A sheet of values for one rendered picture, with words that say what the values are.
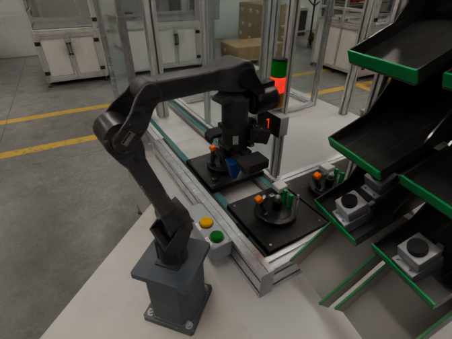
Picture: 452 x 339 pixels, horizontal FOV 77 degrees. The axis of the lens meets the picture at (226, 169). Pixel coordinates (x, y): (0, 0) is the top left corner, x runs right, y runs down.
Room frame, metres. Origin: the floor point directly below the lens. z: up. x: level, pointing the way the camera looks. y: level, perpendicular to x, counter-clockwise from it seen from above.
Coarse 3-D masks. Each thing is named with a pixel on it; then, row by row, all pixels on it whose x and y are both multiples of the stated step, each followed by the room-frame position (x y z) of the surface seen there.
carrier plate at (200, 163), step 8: (192, 160) 1.04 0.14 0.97; (200, 160) 1.04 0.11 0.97; (192, 168) 0.98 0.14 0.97; (200, 168) 0.98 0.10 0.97; (200, 176) 0.92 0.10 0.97; (208, 176) 0.92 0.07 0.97; (216, 176) 0.92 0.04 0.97; (224, 176) 0.92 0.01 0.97; (240, 176) 0.92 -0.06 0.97; (248, 176) 0.92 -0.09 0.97; (256, 176) 0.94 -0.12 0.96; (208, 184) 0.87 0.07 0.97; (216, 184) 0.87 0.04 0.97; (224, 184) 0.87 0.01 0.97; (232, 184) 0.88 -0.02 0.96
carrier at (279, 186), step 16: (272, 192) 0.82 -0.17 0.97; (288, 192) 0.82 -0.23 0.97; (240, 208) 0.74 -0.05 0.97; (256, 208) 0.71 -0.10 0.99; (272, 208) 0.71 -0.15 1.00; (288, 208) 0.71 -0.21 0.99; (304, 208) 0.74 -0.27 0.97; (256, 224) 0.66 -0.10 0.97; (272, 224) 0.64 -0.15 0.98; (288, 224) 0.65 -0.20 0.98; (304, 224) 0.66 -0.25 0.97; (320, 224) 0.66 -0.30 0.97; (256, 240) 0.60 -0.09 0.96; (272, 240) 0.59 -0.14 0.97; (288, 240) 0.59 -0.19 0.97
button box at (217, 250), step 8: (192, 208) 0.75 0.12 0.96; (200, 208) 0.75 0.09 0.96; (192, 216) 0.71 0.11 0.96; (200, 216) 0.71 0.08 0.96; (208, 216) 0.71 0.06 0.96; (216, 224) 0.67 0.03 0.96; (200, 232) 0.63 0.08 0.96; (208, 232) 0.63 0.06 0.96; (224, 232) 0.63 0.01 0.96; (208, 240) 0.60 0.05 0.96; (224, 240) 0.60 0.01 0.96; (216, 248) 0.57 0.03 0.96; (224, 248) 0.59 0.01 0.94; (216, 256) 0.57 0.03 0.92; (224, 256) 0.59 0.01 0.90
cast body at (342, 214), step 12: (348, 192) 0.45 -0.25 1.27; (336, 204) 0.44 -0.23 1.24; (348, 204) 0.42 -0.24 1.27; (360, 204) 0.42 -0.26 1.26; (372, 204) 0.44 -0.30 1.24; (336, 216) 0.43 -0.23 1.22; (348, 216) 0.41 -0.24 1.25; (360, 216) 0.41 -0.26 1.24; (372, 216) 0.42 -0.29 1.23; (348, 228) 0.41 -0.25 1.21
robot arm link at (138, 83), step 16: (224, 64) 0.54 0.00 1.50; (240, 64) 0.53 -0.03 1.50; (144, 80) 0.45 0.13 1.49; (160, 80) 0.46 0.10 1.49; (176, 80) 0.47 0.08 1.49; (192, 80) 0.49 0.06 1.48; (208, 80) 0.51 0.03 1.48; (224, 80) 0.52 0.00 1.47; (128, 96) 0.46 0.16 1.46; (144, 96) 0.43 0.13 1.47; (160, 96) 0.45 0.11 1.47; (176, 96) 0.47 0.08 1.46; (128, 112) 0.47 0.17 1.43; (144, 112) 0.42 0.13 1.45; (128, 128) 0.40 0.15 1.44; (144, 128) 0.41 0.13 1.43; (112, 144) 0.38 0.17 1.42; (128, 144) 0.39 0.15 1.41
